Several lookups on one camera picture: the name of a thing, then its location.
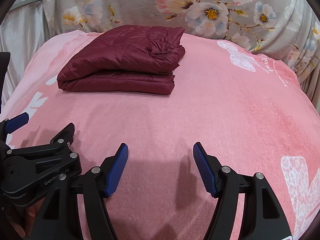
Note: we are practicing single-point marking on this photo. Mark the silver satin curtain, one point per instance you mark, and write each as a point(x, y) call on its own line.
point(22, 37)

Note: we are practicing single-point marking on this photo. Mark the person's left hand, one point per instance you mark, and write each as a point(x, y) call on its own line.
point(28, 215)

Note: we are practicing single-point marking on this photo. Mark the pink fleece blanket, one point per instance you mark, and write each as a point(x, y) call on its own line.
point(212, 110)

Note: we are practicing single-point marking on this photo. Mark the maroon puffer jacket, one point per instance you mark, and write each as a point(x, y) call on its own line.
point(120, 60)

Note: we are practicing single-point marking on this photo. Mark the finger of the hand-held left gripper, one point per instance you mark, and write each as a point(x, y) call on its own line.
point(17, 121)
point(60, 135)

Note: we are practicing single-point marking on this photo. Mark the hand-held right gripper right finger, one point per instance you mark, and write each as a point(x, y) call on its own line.
point(205, 172)

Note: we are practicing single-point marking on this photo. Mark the grey floral cloth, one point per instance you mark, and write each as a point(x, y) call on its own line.
point(140, 0)

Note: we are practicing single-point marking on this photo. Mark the grey metal bar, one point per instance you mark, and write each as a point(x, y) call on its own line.
point(27, 3)

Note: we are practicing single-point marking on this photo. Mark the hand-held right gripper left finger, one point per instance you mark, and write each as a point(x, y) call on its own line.
point(116, 172)

